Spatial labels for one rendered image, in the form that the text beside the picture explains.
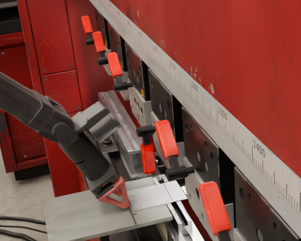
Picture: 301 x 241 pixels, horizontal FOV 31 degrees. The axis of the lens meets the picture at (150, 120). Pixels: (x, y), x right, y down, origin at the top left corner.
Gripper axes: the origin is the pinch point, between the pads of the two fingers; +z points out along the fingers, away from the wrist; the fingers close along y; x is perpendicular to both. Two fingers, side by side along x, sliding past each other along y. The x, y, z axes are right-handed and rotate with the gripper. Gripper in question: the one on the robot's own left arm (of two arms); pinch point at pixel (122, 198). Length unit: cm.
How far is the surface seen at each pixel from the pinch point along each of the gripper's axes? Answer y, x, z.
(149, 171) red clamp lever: -15.6, -9.7, -11.1
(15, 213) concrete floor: 170, 80, 74
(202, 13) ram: -41, -29, -40
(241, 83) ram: -52, -26, -36
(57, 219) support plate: 0.5, 13.9, -5.4
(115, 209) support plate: -1.1, 2.6, 0.7
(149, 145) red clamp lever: -15.4, -12.6, -15.5
